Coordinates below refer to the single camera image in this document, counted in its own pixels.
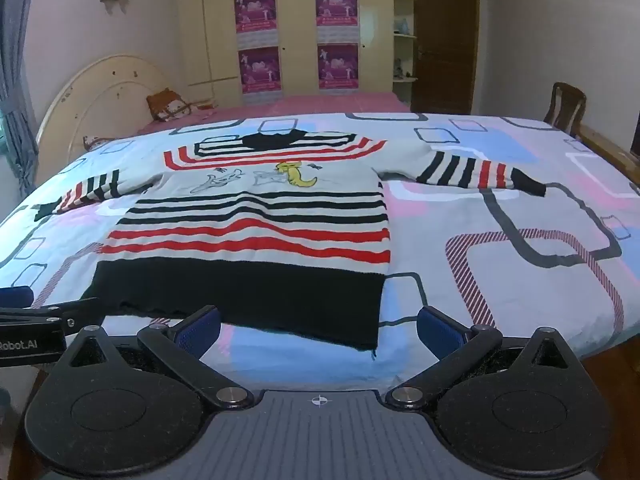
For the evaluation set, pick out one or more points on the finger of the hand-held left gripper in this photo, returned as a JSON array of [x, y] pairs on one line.
[[15, 297], [60, 312]]

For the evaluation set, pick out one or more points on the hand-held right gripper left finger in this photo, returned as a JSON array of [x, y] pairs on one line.
[[199, 332]]

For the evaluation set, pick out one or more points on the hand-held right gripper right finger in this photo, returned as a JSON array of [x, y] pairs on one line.
[[440, 332]]

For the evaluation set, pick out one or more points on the striped knit sweater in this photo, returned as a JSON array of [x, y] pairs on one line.
[[240, 240]]

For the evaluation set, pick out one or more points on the patterned bed sheet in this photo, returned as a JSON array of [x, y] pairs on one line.
[[525, 270]]

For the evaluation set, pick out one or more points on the blue curtain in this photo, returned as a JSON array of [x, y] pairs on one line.
[[15, 85]]

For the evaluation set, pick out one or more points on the cream curved headboard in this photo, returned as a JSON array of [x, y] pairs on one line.
[[100, 90]]

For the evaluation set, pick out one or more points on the orange printed cushion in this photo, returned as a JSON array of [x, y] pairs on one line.
[[167, 105]]

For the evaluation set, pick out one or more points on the pink bed sheet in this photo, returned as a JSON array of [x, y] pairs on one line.
[[310, 105]]

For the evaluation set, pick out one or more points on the wooden chair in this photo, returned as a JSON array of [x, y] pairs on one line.
[[565, 107]]

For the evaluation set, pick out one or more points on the cream corner shelf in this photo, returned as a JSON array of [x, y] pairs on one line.
[[404, 50]]

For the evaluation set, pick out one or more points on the dark wooden door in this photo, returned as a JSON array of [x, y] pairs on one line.
[[445, 40]]

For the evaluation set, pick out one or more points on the cream wardrobe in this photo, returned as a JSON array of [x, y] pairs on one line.
[[295, 35]]

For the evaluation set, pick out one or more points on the wooden bed frame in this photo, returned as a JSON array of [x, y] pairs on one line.
[[607, 150]]

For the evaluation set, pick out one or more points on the purple wall poster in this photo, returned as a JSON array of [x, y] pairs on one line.
[[336, 7], [259, 70], [338, 66], [255, 10]]

